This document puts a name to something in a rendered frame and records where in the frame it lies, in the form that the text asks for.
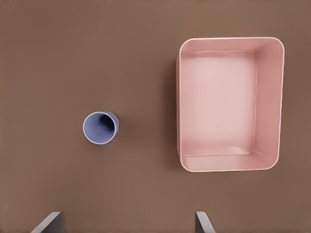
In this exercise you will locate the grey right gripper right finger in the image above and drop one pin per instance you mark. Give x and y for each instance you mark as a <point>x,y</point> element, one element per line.
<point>203,223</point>

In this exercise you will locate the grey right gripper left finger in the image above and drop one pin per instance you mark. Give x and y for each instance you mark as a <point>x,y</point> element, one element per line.
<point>52,223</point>

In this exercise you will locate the blue cup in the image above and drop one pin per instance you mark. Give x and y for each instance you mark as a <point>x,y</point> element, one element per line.
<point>100,128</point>

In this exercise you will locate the pink rectangular box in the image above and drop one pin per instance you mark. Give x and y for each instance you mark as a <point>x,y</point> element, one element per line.
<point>230,104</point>

